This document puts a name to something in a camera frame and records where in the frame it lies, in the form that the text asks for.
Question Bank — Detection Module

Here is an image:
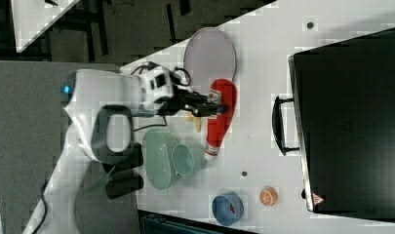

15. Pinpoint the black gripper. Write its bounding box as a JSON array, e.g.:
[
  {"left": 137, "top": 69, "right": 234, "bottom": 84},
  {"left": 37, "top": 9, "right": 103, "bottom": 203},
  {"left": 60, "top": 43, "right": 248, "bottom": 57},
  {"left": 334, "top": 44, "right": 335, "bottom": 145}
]
[{"left": 159, "top": 88, "right": 227, "bottom": 117}]

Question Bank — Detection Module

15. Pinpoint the red ketchup bottle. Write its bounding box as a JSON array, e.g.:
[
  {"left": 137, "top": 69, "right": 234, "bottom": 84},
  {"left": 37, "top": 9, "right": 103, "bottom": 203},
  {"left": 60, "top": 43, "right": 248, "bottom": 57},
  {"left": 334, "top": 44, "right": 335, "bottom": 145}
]
[{"left": 205, "top": 79, "right": 237, "bottom": 160}]

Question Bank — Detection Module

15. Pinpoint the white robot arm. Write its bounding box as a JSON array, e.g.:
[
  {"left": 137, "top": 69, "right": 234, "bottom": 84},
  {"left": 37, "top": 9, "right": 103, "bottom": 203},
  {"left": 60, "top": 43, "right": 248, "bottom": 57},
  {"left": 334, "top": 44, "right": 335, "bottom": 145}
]
[{"left": 22, "top": 62, "right": 230, "bottom": 234}]

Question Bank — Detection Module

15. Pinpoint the yellow toy banana bunch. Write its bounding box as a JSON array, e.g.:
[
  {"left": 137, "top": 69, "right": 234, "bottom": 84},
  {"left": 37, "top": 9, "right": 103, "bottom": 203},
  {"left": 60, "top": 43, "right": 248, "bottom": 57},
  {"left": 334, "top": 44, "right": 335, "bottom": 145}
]
[{"left": 185, "top": 112, "right": 202, "bottom": 133}]

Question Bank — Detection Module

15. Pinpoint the grey oval plate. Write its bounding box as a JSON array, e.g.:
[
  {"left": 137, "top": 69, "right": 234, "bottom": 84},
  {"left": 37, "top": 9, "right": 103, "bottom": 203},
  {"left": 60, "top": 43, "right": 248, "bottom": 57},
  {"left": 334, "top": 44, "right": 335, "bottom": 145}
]
[{"left": 183, "top": 27, "right": 236, "bottom": 95}]

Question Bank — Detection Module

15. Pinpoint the green cup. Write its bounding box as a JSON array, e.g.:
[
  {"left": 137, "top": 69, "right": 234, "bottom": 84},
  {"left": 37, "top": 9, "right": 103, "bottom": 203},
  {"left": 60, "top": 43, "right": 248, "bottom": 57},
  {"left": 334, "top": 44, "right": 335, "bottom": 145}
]
[{"left": 172, "top": 143, "right": 207, "bottom": 176}]

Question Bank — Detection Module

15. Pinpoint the blue bowl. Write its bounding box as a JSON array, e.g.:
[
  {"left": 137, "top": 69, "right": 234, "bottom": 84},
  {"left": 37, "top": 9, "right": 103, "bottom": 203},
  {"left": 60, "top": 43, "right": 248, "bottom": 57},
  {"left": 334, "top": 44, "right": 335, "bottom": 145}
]
[{"left": 212, "top": 192, "right": 244, "bottom": 226}]

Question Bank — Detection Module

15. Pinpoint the orange slice toy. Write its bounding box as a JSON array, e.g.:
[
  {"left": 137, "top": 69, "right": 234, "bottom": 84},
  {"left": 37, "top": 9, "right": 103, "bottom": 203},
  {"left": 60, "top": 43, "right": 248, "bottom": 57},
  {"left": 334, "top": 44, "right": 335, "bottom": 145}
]
[{"left": 259, "top": 186, "right": 278, "bottom": 206}]

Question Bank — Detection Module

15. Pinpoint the black cylindrical utensil holder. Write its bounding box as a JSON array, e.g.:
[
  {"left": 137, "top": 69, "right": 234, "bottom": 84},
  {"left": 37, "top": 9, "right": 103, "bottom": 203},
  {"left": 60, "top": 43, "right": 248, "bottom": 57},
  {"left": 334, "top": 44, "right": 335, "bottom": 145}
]
[{"left": 102, "top": 142, "right": 143, "bottom": 173}]

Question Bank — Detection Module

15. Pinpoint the black cylindrical holder lower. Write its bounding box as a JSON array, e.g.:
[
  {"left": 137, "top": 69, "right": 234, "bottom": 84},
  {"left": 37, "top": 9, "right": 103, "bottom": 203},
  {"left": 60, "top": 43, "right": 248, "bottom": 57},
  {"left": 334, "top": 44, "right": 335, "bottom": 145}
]
[{"left": 105, "top": 175, "right": 144, "bottom": 200}]

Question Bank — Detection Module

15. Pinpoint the black toaster oven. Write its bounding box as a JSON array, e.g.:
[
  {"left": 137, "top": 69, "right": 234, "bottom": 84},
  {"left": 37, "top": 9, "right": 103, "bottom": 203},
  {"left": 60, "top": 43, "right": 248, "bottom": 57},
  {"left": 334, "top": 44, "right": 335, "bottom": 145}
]
[{"left": 272, "top": 27, "right": 395, "bottom": 223}]

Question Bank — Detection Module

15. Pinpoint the green spatula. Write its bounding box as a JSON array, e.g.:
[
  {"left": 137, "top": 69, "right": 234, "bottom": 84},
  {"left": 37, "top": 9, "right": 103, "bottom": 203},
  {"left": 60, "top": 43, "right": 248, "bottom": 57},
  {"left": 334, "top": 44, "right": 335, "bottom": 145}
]
[{"left": 85, "top": 166, "right": 115, "bottom": 193}]

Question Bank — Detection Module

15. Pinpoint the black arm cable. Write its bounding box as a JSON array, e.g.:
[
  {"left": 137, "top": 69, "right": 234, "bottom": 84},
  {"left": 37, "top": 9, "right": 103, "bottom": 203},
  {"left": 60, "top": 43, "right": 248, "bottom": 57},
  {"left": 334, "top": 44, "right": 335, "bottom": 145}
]
[{"left": 130, "top": 60, "right": 193, "bottom": 133}]

